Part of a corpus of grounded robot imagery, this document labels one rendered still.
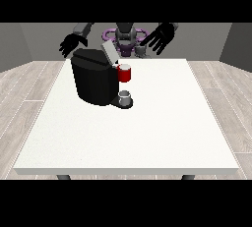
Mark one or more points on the small grey cup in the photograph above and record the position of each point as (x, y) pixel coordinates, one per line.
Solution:
(124, 98)

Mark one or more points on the small grey coffee pod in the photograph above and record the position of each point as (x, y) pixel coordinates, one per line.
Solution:
(140, 50)

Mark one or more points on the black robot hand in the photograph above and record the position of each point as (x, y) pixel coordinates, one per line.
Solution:
(161, 36)
(72, 43)

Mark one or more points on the black coffee machine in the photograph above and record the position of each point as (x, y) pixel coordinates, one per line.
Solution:
(93, 77)

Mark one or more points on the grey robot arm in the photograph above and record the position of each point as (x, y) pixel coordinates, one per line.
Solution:
(174, 26)
(82, 28)

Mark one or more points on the pale grey machine lid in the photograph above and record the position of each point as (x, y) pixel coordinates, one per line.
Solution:
(110, 52)

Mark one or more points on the red pod holder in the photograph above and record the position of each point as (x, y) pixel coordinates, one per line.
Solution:
(124, 72)

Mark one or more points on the grey robot trunk purple rings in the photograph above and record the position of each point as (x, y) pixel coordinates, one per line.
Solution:
(124, 36)

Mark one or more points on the dark table leg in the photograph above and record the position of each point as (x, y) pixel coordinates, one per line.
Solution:
(64, 177)
(188, 177)

